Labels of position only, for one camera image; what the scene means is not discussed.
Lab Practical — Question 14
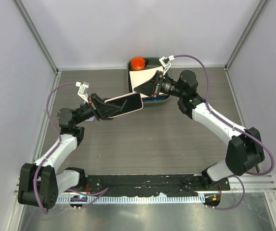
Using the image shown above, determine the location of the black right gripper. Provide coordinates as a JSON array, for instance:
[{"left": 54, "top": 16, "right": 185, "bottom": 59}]
[{"left": 135, "top": 70, "right": 185, "bottom": 98}]

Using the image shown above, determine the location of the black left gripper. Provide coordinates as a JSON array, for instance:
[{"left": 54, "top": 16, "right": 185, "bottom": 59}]
[{"left": 75, "top": 93, "right": 121, "bottom": 125}]

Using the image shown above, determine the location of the phone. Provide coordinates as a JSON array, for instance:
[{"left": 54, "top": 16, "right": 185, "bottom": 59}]
[
  {"left": 83, "top": 101, "right": 95, "bottom": 122},
  {"left": 104, "top": 92, "right": 143, "bottom": 118}
]

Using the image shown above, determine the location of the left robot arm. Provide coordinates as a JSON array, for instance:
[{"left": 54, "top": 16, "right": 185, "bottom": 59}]
[{"left": 18, "top": 93, "right": 128, "bottom": 213}]

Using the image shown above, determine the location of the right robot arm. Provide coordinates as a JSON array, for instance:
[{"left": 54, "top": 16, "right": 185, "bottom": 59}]
[{"left": 129, "top": 67, "right": 265, "bottom": 190}]

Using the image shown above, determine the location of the blue dotted plate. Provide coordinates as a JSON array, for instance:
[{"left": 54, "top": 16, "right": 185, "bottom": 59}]
[{"left": 142, "top": 95, "right": 169, "bottom": 103}]

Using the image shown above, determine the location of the white square plate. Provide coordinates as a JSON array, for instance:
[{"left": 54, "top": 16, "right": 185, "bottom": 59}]
[{"left": 129, "top": 67, "right": 163, "bottom": 91}]

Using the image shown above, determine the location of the dark green plastic tray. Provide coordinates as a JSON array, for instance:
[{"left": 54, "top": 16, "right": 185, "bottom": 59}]
[{"left": 127, "top": 57, "right": 170, "bottom": 106}]

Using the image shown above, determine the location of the orange mug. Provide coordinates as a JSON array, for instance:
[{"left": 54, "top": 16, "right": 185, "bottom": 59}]
[{"left": 130, "top": 57, "right": 149, "bottom": 71}]

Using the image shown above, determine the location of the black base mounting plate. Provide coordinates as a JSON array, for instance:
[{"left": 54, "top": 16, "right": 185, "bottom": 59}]
[{"left": 70, "top": 174, "right": 230, "bottom": 197}]

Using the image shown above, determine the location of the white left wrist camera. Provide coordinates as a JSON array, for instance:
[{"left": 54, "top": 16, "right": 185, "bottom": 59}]
[{"left": 75, "top": 81, "right": 89, "bottom": 103}]

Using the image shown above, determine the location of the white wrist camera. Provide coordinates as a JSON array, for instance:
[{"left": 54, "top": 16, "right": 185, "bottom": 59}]
[
  {"left": 159, "top": 55, "right": 175, "bottom": 76},
  {"left": 75, "top": 81, "right": 89, "bottom": 103}
]

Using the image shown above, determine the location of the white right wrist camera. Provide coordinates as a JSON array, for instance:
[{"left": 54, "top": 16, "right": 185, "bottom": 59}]
[{"left": 159, "top": 55, "right": 175, "bottom": 76}]

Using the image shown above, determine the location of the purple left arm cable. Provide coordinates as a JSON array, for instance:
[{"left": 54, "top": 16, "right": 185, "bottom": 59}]
[{"left": 32, "top": 82, "right": 80, "bottom": 214}]

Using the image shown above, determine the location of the slotted cable duct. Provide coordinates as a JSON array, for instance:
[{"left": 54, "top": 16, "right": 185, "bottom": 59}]
[{"left": 56, "top": 194, "right": 205, "bottom": 205}]

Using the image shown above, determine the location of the left aluminium frame post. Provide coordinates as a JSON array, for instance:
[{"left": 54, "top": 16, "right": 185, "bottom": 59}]
[{"left": 13, "top": 0, "right": 59, "bottom": 75}]

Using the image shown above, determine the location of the aluminium frame post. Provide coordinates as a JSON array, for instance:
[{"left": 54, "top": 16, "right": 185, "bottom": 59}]
[
  {"left": 13, "top": 0, "right": 59, "bottom": 75},
  {"left": 225, "top": 0, "right": 270, "bottom": 71}
]

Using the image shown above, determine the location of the right aluminium frame post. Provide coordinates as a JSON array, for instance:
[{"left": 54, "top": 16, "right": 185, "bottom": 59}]
[{"left": 225, "top": 0, "right": 270, "bottom": 71}]

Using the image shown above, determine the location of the aluminium front rail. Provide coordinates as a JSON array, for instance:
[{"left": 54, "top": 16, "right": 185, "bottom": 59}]
[{"left": 14, "top": 173, "right": 276, "bottom": 195}]

